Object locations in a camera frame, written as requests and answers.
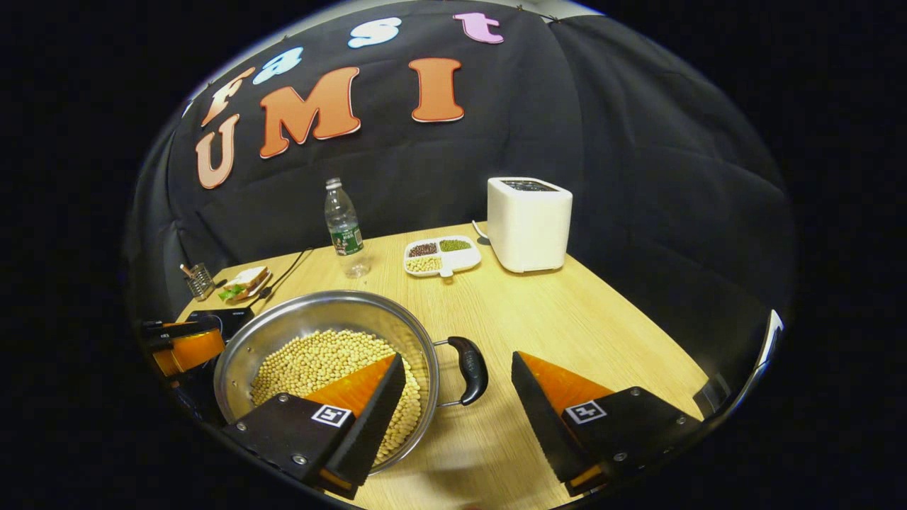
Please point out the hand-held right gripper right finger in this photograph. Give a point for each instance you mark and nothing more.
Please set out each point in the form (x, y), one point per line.
(542, 418)

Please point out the white divided bean dish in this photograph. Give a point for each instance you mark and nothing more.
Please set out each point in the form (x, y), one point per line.
(443, 256)

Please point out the metal mesh holder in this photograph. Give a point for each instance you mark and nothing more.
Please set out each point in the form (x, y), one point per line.
(200, 282)

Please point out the sandwich on plate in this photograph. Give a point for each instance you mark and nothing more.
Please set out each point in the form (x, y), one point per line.
(244, 283)

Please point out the clear plastic water bottle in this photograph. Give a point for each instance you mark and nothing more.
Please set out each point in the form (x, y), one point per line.
(345, 227)

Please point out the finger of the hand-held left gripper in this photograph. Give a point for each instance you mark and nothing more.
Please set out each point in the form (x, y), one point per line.
(191, 350)

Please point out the steel pot with beans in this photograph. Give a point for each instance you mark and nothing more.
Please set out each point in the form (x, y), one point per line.
(333, 312)

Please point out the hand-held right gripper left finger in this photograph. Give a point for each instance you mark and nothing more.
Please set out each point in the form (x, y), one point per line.
(372, 425)

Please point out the white toaster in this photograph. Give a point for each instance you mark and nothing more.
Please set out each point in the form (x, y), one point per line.
(528, 230)

